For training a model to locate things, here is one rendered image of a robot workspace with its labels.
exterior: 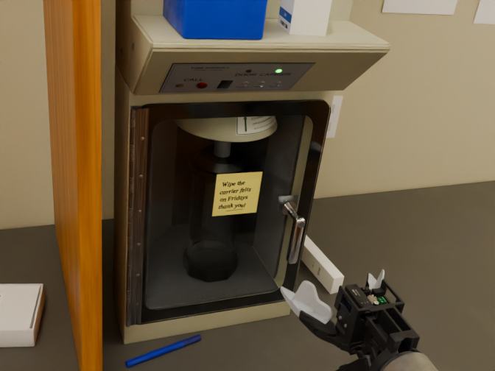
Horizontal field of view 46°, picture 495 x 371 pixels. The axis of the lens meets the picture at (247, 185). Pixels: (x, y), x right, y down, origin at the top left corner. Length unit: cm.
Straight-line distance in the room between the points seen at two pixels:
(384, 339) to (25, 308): 63
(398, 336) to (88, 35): 50
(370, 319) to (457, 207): 95
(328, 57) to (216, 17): 17
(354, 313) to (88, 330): 39
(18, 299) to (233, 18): 65
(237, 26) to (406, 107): 96
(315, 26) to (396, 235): 81
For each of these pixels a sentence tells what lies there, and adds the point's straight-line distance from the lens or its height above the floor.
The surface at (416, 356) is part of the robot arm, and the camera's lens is 75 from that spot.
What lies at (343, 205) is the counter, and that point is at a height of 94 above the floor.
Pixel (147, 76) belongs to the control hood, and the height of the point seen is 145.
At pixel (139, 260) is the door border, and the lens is 94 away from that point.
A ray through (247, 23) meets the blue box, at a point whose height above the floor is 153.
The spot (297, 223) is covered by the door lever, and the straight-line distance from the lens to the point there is 94.
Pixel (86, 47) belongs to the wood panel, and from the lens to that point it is 69.
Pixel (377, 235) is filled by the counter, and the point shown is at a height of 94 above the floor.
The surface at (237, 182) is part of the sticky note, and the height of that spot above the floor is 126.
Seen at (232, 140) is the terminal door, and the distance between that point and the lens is 87.
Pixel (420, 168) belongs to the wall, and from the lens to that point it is 174.
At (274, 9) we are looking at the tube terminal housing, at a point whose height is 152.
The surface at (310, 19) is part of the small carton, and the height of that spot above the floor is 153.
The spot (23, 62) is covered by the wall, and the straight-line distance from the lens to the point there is 124.
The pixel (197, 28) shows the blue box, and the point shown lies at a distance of 69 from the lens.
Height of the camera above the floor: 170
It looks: 29 degrees down
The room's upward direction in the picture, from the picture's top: 8 degrees clockwise
